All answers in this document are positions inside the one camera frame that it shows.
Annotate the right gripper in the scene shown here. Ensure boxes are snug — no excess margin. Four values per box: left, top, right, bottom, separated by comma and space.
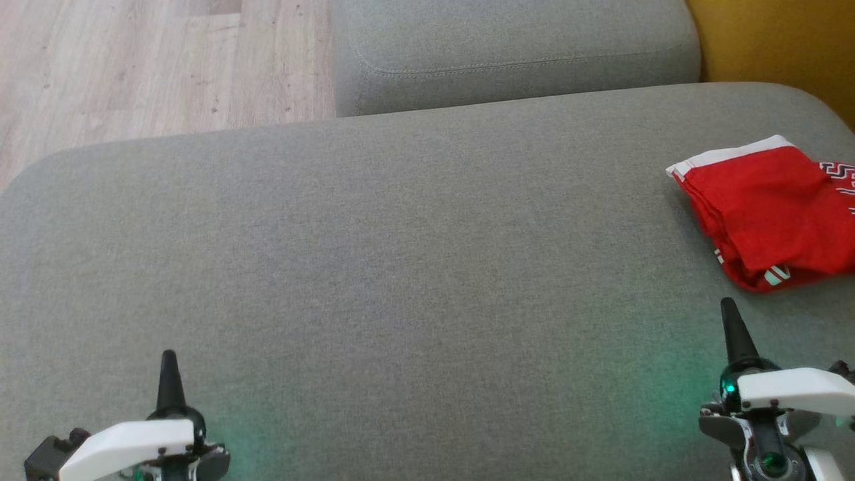
698, 297, 855, 481

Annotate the small grey sofa seat cushion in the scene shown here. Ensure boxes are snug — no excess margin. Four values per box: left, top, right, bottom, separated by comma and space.
331, 0, 703, 119

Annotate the red white patterned garment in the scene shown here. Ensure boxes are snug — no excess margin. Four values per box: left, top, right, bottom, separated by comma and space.
818, 160, 855, 216

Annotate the yellow sofa backrest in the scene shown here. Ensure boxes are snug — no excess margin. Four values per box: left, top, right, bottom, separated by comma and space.
684, 0, 855, 132

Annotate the red garment with white trim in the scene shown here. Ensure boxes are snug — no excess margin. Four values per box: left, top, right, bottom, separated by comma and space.
665, 134, 855, 294

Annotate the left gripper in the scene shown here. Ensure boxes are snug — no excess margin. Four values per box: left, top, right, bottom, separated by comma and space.
56, 349, 232, 481

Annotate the large grey sofa seat cushion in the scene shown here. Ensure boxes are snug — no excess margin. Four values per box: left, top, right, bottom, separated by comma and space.
0, 81, 855, 481

